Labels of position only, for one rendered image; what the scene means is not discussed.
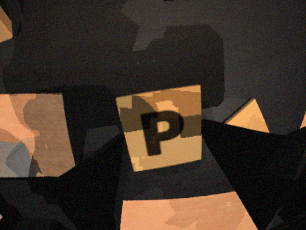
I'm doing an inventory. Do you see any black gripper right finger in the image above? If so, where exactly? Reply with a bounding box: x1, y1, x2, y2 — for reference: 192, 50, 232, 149
201, 119, 306, 230

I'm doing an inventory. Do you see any orange letter tile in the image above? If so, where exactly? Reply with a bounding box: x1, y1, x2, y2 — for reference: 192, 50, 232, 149
224, 98, 269, 132

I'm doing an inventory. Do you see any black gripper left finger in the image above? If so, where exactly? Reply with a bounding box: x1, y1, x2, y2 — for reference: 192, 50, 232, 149
0, 134, 128, 230

